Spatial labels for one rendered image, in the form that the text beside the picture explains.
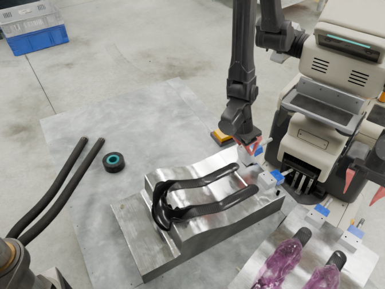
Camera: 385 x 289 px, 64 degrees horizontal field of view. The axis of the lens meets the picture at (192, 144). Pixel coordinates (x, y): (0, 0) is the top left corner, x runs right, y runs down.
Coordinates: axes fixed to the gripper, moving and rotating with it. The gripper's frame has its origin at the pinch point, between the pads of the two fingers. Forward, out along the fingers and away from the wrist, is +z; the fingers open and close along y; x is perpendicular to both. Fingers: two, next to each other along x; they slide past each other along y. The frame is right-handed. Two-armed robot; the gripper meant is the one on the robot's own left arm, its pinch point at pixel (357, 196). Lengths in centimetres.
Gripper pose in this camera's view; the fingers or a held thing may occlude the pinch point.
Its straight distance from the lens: 96.9
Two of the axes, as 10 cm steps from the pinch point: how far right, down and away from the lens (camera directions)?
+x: 5.4, -2.0, 8.2
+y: 8.0, 4.3, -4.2
